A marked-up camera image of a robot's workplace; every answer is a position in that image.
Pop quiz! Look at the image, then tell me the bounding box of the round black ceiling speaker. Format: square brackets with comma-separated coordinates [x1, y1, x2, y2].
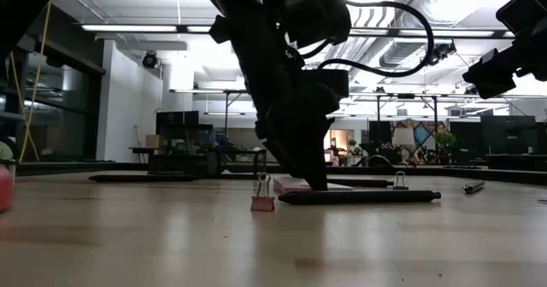
[142, 50, 159, 69]

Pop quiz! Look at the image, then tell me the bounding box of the black mesh desk organizer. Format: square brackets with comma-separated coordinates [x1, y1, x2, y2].
[148, 123, 268, 179]

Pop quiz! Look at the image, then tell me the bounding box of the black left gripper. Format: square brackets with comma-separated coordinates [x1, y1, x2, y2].
[254, 67, 350, 192]

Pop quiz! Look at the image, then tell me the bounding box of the red desk lamp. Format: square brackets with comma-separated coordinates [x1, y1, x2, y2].
[0, 164, 15, 214]

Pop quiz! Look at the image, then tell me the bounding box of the white lampshade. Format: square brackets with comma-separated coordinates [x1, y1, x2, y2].
[391, 126, 416, 147]

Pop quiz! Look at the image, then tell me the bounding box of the colourful wall artwork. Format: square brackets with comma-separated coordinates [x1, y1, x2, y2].
[389, 118, 450, 165]

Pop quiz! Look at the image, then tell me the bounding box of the blue binder clip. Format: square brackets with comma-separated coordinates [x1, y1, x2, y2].
[391, 170, 410, 191]

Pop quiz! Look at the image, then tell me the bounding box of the pink binder clip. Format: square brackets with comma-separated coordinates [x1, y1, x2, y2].
[250, 172, 277, 214]

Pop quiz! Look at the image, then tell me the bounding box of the long ceiling light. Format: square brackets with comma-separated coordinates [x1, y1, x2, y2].
[80, 23, 213, 34]

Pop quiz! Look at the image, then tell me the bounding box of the yellow cable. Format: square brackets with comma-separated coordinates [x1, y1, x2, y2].
[8, 0, 53, 164]

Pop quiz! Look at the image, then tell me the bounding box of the large black monitor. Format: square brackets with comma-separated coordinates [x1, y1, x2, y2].
[479, 114, 538, 155]

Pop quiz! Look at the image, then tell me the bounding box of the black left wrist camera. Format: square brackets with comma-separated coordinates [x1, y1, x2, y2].
[283, 0, 352, 50]

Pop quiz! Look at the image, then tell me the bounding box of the black left wrist camera cable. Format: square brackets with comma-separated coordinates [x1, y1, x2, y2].
[298, 0, 436, 79]

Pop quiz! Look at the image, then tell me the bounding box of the green leafy plant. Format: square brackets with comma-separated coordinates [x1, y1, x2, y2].
[434, 131, 457, 162]

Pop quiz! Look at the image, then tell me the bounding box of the pink sticky note pad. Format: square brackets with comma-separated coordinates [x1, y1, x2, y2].
[272, 174, 355, 194]

